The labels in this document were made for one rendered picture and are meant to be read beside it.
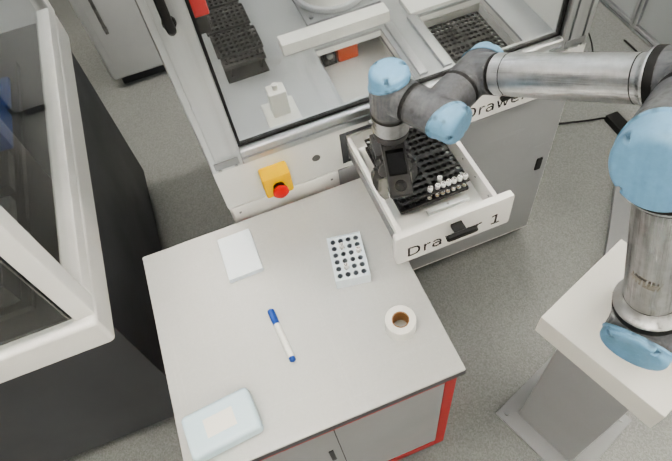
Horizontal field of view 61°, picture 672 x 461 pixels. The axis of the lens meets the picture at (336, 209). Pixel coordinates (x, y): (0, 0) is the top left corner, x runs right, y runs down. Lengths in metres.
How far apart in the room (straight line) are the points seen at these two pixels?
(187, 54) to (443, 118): 0.50
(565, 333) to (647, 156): 0.60
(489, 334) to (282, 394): 1.05
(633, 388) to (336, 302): 0.63
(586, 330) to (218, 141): 0.89
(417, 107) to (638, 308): 0.48
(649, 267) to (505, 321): 1.29
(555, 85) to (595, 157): 1.73
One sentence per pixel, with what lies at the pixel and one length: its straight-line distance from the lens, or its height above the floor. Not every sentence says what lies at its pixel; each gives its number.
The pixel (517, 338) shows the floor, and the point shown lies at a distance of 2.18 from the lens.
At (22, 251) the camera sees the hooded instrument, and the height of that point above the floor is 1.18.
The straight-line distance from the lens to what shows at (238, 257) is 1.45.
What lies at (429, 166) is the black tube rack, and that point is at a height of 0.90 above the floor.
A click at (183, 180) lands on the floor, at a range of 2.70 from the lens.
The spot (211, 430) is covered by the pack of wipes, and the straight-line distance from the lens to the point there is 1.27.
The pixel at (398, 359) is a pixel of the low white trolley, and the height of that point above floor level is 0.76.
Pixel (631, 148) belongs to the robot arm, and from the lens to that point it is 0.77.
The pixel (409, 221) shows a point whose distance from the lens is 1.37.
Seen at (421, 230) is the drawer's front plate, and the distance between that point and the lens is 1.25.
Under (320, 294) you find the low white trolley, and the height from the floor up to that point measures 0.76.
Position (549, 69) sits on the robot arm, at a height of 1.34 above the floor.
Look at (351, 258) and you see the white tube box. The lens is 1.38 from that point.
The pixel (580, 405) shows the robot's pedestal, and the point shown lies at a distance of 1.68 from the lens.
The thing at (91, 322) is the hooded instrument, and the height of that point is 0.90.
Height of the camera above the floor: 1.98
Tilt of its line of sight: 55 degrees down
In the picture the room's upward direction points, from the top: 10 degrees counter-clockwise
